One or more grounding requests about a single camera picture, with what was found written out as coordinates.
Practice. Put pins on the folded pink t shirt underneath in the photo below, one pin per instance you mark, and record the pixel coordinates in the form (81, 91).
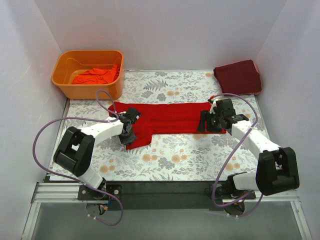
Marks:
(256, 67)

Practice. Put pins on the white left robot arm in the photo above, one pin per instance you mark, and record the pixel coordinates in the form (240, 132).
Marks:
(75, 150)

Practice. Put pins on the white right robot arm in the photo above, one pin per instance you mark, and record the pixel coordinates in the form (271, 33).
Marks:
(277, 169)

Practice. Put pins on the orange plastic basin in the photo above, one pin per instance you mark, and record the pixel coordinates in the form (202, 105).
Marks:
(75, 62)

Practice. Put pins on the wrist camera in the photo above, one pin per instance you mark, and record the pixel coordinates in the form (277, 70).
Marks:
(132, 113)
(222, 108)

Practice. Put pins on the folded dark maroon t shirt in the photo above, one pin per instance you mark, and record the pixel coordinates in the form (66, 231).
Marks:
(240, 78)

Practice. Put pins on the orange t shirt in basin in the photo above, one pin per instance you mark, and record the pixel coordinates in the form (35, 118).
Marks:
(97, 76)

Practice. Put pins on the red t shirt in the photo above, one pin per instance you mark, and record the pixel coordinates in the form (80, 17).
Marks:
(158, 119)

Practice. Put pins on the aluminium frame rail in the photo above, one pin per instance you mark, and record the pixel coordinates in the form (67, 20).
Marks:
(57, 214)

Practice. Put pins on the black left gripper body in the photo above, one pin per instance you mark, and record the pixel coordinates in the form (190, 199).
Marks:
(127, 136)

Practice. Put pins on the floral patterned table mat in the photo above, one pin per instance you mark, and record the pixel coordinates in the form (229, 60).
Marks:
(176, 157)

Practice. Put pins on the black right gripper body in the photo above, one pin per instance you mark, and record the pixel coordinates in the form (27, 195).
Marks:
(210, 122)

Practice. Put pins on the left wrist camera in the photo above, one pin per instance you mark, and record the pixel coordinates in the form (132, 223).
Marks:
(132, 113)

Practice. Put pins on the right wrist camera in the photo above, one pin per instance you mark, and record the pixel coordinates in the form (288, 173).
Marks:
(222, 108)

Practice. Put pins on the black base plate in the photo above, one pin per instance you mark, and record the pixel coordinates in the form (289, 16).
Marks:
(162, 195)

